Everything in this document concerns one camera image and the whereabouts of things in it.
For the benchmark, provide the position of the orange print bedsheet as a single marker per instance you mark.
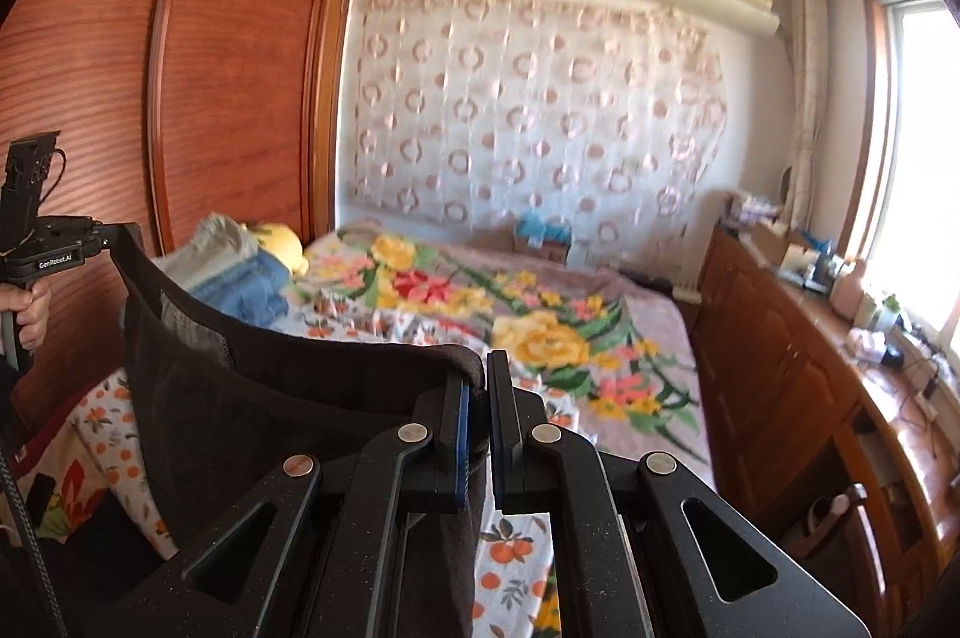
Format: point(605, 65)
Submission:
point(517, 548)

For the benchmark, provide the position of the person's left hand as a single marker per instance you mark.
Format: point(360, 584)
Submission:
point(34, 308)

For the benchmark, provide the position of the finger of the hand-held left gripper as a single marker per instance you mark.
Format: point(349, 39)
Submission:
point(120, 239)

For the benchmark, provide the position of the black pants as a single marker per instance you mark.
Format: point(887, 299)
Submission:
point(262, 398)

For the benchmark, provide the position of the pink container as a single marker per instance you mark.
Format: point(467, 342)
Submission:
point(847, 297)

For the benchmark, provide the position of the window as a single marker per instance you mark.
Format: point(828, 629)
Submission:
point(915, 158)

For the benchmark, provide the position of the beige window curtain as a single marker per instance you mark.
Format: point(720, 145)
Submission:
point(806, 98)

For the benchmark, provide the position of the wooden wardrobe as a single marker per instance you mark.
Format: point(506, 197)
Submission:
point(187, 83)

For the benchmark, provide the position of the yellow plush toy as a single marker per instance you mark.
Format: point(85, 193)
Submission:
point(281, 244)

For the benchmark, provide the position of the circle pattern curtain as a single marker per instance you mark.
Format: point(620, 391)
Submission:
point(525, 106)

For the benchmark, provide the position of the small potted plant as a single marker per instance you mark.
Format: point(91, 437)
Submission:
point(889, 308)

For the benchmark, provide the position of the folded grey-green pants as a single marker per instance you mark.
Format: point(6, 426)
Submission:
point(206, 244)

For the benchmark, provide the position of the folded blue jeans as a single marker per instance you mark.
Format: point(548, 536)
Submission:
point(240, 289)

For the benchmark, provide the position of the floral blanket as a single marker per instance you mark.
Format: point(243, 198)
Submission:
point(540, 323)

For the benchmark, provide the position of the wooden sideboard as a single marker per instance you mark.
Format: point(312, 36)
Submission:
point(772, 383)

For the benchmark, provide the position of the wall air conditioner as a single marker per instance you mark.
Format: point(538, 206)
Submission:
point(705, 5)

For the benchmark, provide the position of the cardboard box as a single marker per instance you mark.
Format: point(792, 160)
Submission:
point(544, 250)

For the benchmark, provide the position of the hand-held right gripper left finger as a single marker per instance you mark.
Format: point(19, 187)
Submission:
point(461, 450)

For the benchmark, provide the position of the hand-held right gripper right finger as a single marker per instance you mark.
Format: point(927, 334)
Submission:
point(501, 450)

